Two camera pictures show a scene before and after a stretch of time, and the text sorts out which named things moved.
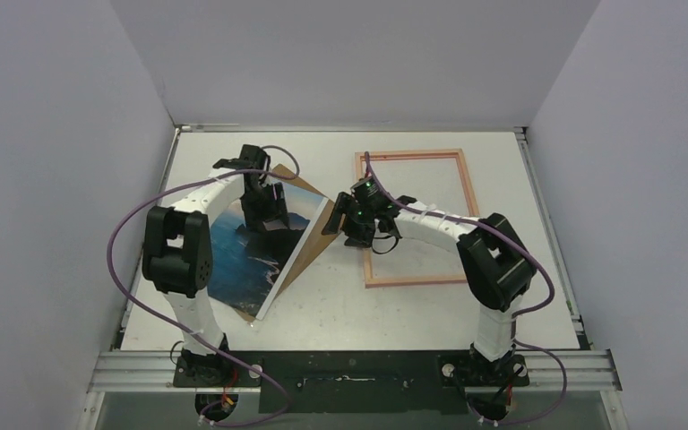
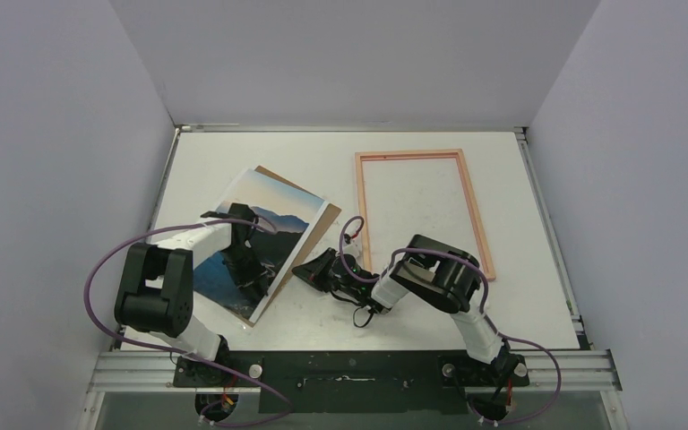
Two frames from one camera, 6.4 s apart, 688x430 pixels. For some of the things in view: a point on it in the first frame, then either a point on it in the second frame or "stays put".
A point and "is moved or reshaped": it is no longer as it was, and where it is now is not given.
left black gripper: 275,210 to 245,281
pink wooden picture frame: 411,154 stays put
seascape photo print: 248,265 stays put
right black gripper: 344,215 to 329,270
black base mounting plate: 353,382 stays put
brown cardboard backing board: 314,243 is moved or reshaped
